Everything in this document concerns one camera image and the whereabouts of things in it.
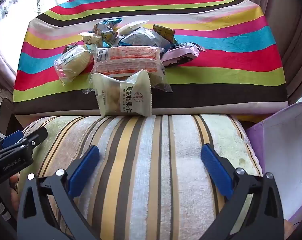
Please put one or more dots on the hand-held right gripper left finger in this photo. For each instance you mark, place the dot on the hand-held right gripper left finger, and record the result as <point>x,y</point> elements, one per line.
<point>84,170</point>

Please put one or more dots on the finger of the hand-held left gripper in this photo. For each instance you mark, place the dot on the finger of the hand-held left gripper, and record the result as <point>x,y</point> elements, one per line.
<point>12,137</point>
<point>36,136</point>

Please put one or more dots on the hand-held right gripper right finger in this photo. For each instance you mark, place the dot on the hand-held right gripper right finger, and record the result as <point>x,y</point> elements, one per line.
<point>217,170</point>

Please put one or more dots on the clear yellow cake packet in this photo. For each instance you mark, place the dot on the clear yellow cake packet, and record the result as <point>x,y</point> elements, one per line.
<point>71,63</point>

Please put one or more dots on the white nut packet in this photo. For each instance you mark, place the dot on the white nut packet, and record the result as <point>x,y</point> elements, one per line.
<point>123,95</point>

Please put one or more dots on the small white green packet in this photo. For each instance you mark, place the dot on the small white green packet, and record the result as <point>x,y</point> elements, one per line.
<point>91,47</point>

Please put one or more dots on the cream snack packet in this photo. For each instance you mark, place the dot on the cream snack packet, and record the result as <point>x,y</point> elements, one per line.
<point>91,38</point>

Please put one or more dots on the orange print bread packet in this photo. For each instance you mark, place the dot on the orange print bread packet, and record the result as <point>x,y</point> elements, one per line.
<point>127,60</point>

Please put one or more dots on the pink snack packet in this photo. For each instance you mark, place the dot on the pink snack packet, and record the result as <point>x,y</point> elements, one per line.
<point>180,55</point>

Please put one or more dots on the yellow green print packet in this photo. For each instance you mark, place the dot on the yellow green print packet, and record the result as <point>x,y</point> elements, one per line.
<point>111,37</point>

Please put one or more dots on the grey blue-edged snack packet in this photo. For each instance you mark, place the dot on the grey blue-edged snack packet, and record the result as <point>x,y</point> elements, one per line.
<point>141,38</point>

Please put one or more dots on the olive gold snack packet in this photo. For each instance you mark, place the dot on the olive gold snack packet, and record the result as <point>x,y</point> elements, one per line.
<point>164,32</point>

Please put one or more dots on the person's left hand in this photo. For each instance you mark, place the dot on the person's left hand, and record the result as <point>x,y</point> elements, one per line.
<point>14,190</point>

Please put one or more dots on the striped beige sofa cover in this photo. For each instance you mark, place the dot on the striped beige sofa cover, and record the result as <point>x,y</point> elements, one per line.
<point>146,167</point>

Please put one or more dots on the colourful striped blanket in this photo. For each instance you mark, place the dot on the colourful striped blanket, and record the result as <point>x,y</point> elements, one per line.
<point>215,67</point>

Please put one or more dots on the sheer floral curtain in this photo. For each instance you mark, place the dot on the sheer floral curtain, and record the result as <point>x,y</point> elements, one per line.
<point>13,7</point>

